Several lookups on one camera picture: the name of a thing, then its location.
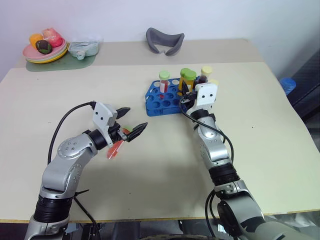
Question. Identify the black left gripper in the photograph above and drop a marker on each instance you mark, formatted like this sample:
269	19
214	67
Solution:
117	133

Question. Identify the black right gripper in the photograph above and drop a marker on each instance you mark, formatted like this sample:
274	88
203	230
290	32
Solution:
190	98

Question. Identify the dark red tube yellow cap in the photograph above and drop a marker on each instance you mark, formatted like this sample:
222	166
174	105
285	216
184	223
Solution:
205	73

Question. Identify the red test tube green cap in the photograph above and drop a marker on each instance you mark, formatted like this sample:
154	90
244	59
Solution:
113	149
164	83

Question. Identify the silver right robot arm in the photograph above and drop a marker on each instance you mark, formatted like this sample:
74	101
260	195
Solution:
217	152

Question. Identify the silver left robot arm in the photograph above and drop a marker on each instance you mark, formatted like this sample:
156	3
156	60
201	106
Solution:
65	160

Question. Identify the yellow test tube green cap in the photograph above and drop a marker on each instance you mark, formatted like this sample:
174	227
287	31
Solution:
192	80
185	75

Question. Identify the blue test tube rack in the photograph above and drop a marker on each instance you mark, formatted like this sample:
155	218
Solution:
160	105

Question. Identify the grey foam face pad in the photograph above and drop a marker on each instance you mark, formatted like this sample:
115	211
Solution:
163	42

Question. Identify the green table mat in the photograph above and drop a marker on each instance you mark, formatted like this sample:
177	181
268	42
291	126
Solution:
75	63

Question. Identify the stack of colourful plates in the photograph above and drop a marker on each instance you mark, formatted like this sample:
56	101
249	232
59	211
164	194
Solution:
58	55

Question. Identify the yellow plate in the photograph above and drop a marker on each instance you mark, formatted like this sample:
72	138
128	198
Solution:
53	60

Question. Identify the blue bottle cap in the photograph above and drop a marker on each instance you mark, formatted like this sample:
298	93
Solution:
287	85

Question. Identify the pink toy peach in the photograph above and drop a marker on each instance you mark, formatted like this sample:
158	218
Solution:
53	37

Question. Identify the dark brown toy fruit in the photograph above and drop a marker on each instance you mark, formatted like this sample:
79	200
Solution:
43	47

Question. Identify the pink plate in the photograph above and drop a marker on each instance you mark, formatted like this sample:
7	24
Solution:
30	52

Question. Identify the black carbon fibre bar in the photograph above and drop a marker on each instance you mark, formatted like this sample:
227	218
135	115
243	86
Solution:
308	85

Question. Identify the orange toy fruit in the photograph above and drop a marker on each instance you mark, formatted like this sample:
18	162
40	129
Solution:
34	38

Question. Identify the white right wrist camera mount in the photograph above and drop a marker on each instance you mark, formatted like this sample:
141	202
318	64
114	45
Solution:
206	96

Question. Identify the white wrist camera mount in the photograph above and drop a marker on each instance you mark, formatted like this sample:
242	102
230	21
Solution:
206	96
102	112

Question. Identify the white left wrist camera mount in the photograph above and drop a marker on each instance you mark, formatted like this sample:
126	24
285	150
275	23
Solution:
102	112

